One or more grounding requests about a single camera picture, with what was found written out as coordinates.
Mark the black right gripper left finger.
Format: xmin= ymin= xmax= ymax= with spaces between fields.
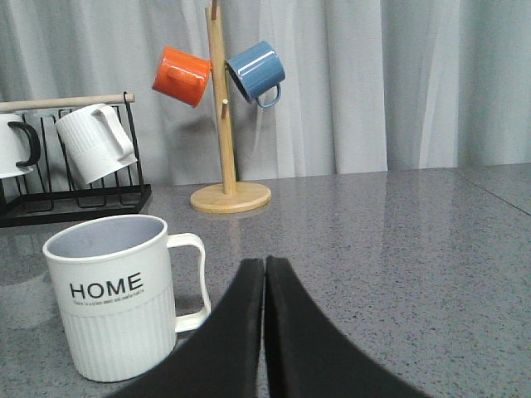
xmin=113 ymin=259 xmax=265 ymax=397

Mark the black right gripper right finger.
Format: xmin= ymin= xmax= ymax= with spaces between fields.
xmin=264 ymin=256 xmax=424 ymax=397

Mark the white HOME mug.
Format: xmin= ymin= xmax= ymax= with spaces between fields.
xmin=42 ymin=215 xmax=212 ymax=382

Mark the wooden mug tree stand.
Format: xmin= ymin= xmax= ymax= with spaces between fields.
xmin=190 ymin=1 xmax=271 ymax=214

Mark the white ribbed mug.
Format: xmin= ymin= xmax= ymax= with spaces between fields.
xmin=55 ymin=103 xmax=137 ymax=184

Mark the grey curtain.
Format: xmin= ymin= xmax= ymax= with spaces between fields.
xmin=1 ymin=1 xmax=530 ymax=185

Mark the orange enamel mug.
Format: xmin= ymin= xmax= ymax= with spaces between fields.
xmin=152 ymin=46 xmax=212 ymax=108

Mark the blue enamel mug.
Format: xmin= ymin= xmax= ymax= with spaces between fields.
xmin=226 ymin=41 xmax=285 ymax=109

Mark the black wire mug rack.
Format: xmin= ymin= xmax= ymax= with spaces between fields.
xmin=1 ymin=92 xmax=152 ymax=227

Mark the white mug black handle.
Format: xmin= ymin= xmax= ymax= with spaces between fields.
xmin=0 ymin=114 xmax=41 ymax=179

